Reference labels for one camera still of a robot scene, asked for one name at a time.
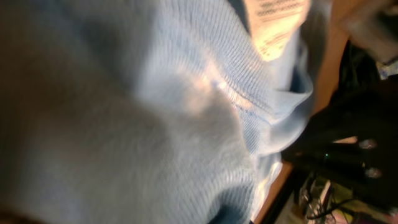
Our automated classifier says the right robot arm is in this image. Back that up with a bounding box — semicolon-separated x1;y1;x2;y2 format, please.
282;42;397;210

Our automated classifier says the light blue printed t-shirt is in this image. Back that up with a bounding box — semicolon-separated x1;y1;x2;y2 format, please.
1;1;331;223

